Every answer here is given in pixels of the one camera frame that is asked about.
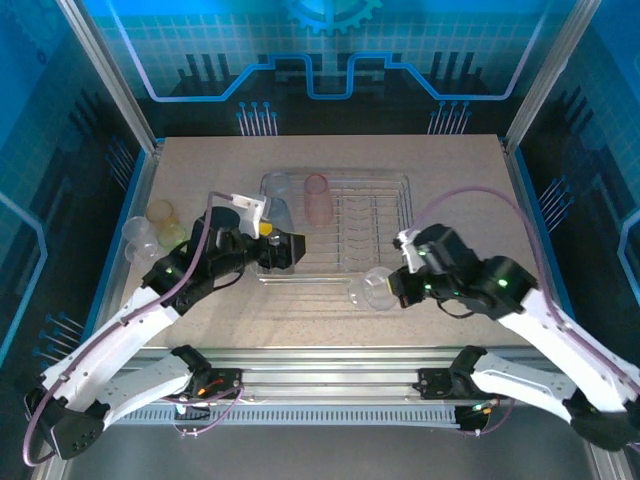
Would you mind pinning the blue plastic cup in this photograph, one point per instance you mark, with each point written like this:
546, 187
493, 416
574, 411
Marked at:
281, 215

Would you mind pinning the dark grey plastic cup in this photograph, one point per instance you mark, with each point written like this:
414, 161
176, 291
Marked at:
267, 269

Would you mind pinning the round clear plastic cup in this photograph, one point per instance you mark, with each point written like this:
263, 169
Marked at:
370, 290

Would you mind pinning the tall clear plastic cup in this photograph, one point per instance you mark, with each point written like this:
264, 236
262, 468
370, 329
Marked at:
276, 182

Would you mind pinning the red plastic cup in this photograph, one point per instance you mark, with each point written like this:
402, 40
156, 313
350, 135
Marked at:
318, 200

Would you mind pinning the orange plastic cup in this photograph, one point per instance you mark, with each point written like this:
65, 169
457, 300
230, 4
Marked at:
161, 212

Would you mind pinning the frosted clear plastic cup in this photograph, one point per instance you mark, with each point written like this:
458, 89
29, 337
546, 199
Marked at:
135, 229

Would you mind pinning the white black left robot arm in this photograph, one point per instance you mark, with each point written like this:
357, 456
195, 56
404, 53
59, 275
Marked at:
115, 330

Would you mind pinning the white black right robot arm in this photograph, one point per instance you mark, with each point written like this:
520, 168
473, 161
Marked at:
575, 340

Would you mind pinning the green plastic cup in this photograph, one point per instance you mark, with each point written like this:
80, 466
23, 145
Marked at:
172, 235

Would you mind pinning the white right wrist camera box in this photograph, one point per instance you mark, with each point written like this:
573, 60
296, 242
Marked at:
412, 255

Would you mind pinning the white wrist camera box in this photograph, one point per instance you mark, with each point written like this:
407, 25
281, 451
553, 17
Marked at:
412, 255
247, 205

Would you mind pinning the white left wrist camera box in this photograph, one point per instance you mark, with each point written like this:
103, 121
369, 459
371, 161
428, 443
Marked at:
247, 205

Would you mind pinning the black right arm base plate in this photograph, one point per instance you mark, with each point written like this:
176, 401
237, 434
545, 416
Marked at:
435, 382

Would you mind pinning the aluminium side rail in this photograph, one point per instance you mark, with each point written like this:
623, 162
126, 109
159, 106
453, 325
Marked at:
137, 185
520, 190

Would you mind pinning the aluminium mounting rail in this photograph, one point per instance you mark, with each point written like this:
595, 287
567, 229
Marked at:
325, 370

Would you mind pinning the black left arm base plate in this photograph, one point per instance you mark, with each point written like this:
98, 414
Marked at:
225, 386

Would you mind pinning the aluminium frame post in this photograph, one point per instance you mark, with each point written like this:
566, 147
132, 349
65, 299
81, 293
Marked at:
545, 75
115, 85

